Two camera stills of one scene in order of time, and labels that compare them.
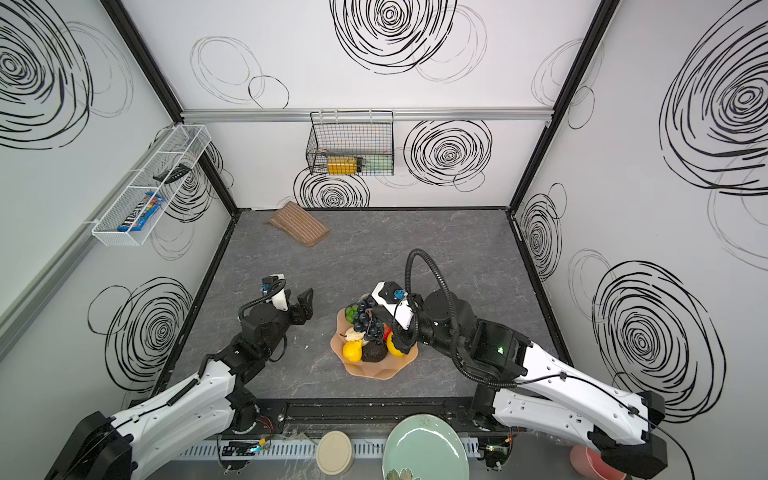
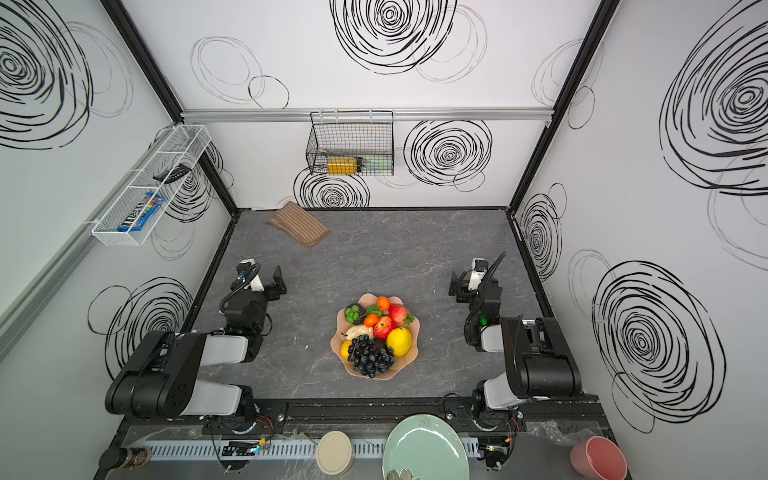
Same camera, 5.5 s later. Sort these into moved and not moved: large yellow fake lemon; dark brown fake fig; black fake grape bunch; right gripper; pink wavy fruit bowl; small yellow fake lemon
Moved: black fake grape bunch; right gripper
Not moved: pink wavy fruit bowl; large yellow fake lemon; small yellow fake lemon; dark brown fake fig
